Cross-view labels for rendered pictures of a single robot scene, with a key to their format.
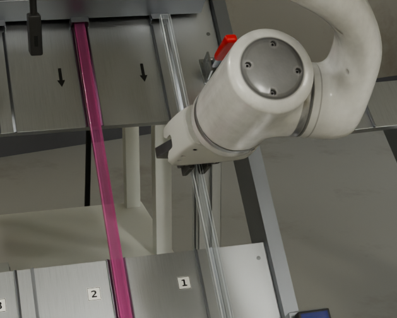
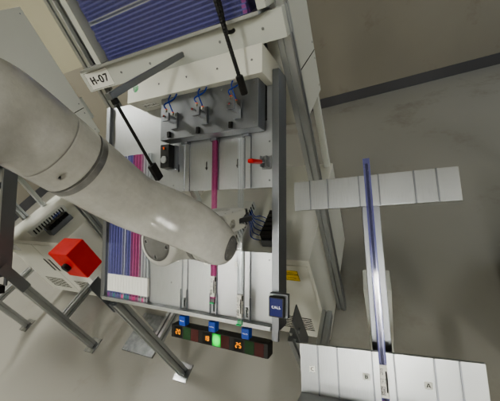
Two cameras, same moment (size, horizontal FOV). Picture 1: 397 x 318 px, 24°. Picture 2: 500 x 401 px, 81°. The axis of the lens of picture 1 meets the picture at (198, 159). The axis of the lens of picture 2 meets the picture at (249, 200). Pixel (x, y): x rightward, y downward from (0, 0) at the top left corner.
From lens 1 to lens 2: 0.86 m
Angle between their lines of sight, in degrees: 46
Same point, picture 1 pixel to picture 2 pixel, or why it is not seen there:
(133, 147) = (323, 144)
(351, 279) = (490, 173)
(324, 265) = (478, 164)
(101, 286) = not seen: hidden behind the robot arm
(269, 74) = (153, 247)
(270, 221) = (275, 245)
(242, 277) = (261, 267)
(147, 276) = not seen: hidden behind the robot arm
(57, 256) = not seen: hidden behind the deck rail
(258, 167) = (275, 217)
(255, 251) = (269, 256)
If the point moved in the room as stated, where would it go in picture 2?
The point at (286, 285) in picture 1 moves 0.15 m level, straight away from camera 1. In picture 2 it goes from (275, 277) to (306, 239)
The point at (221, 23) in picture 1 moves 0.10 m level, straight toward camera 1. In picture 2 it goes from (274, 136) to (253, 155)
